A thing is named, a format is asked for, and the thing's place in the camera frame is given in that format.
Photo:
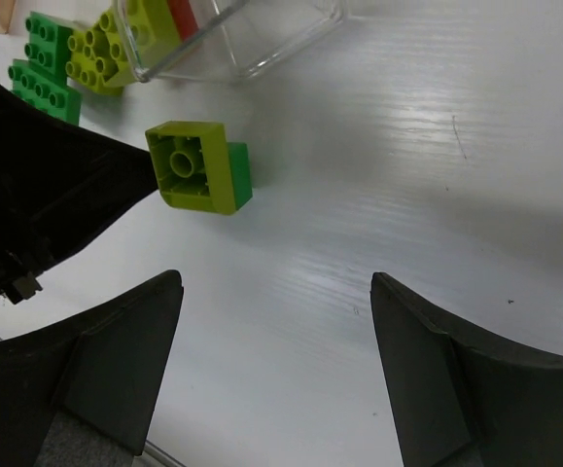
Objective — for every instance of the lime lego under green plate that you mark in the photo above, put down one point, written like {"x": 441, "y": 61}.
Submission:
{"x": 97, "y": 56}

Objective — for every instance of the small red lego brick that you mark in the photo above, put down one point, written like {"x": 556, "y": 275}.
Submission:
{"x": 183, "y": 17}

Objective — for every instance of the lime curved lego brick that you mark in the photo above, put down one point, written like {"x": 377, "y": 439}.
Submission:
{"x": 191, "y": 165}

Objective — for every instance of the lime 2x2 lego brick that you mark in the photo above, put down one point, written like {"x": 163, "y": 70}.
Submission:
{"x": 151, "y": 23}

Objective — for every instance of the clear plastic container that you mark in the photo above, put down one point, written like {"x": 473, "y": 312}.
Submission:
{"x": 235, "y": 41}

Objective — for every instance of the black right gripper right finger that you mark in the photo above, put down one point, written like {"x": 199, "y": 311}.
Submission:
{"x": 462, "y": 395}

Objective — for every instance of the green L-shaped lego plate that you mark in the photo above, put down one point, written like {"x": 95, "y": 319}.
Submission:
{"x": 40, "y": 79}

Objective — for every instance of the green curved lego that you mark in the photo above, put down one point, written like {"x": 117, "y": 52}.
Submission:
{"x": 240, "y": 173}

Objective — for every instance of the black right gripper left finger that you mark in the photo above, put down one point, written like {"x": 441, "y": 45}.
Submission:
{"x": 83, "y": 391}

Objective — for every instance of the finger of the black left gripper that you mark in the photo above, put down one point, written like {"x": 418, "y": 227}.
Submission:
{"x": 61, "y": 186}

